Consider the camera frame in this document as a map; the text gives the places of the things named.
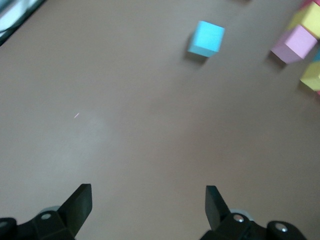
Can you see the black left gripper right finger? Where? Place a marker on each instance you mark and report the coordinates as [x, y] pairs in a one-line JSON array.
[[215, 210]]

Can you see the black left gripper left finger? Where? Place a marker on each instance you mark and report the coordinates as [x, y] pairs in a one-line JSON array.
[[77, 207]]

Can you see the yellow foam cube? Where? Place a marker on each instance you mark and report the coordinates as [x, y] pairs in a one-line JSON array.
[[312, 77], [311, 18]]

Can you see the pink foam cube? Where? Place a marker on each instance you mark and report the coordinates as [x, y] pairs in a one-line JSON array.
[[296, 45]]

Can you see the blue foam cube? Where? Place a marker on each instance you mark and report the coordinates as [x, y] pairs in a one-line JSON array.
[[207, 37], [318, 55]]

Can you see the brown paper table cover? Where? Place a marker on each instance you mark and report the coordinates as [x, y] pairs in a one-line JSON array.
[[150, 112]]

